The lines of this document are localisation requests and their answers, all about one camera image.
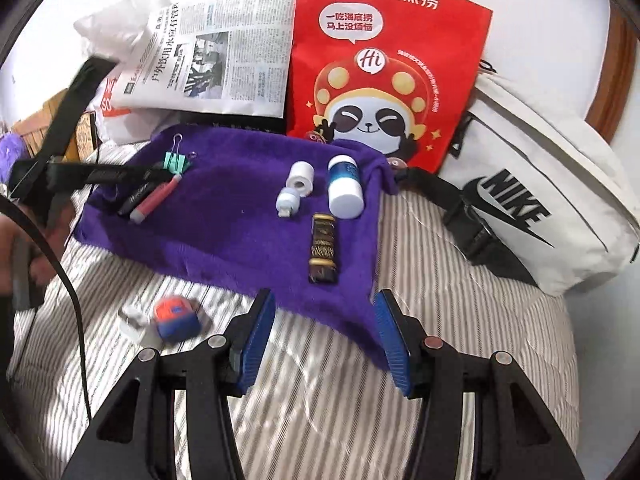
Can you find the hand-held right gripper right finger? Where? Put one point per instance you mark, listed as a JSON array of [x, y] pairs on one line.
[[395, 345]]

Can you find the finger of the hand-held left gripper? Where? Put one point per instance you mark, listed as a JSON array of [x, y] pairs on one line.
[[110, 175]]

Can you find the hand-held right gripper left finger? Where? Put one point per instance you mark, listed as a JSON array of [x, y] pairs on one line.
[[255, 345]]

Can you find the black lipstick tube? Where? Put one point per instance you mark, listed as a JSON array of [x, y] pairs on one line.
[[134, 197]]

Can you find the pink lip balm tube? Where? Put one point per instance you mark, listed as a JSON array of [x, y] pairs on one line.
[[155, 200]]

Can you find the black gold packet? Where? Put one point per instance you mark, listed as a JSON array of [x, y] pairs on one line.
[[322, 250]]

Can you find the small white tape roll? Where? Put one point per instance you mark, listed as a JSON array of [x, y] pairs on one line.
[[300, 176]]

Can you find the person's left hand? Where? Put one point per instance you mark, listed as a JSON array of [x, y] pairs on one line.
[[45, 270]]

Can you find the wooden crate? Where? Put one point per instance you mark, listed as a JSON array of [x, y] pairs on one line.
[[40, 115]]

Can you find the patterned brown box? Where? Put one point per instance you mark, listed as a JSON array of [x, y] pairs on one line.
[[86, 135]]

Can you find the purple fluffy toy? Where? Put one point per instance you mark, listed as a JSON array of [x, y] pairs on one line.
[[11, 152]]

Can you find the green binder clip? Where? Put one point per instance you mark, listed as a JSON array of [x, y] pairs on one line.
[[175, 161]]

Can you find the striped bed quilt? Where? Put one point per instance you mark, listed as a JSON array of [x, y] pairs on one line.
[[475, 360]]

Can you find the blue jar orange lid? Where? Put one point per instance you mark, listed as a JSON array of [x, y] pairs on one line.
[[175, 322]]

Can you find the white plastic bag red print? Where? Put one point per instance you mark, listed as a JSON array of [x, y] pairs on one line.
[[110, 25]]

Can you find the purple towel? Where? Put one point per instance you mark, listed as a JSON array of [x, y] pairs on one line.
[[225, 230]]

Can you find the white charger plug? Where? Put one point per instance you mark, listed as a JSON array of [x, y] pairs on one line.
[[135, 327]]

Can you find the blue bottle white cap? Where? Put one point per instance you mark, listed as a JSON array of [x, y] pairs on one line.
[[345, 197]]

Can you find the newspaper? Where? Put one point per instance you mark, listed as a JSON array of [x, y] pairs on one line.
[[225, 60]]

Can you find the red paper bag panda print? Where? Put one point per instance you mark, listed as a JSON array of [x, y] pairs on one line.
[[400, 85]]

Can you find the wooden headboard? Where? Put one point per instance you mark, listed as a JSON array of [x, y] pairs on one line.
[[617, 75]]

